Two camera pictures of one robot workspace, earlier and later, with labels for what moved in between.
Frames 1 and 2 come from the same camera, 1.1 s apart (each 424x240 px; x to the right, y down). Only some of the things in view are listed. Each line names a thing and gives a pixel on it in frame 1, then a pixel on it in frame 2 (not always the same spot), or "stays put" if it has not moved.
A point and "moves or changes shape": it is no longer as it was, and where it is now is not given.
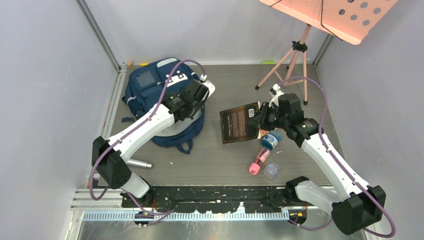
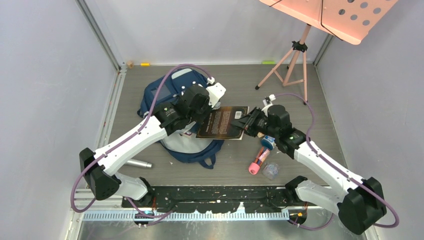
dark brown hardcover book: (235, 126) moves or changes shape
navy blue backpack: (149, 84) moves or changes shape
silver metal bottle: (134, 163) stays put
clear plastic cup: (271, 170) stays put
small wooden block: (130, 64) stays put
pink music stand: (349, 20) stays put
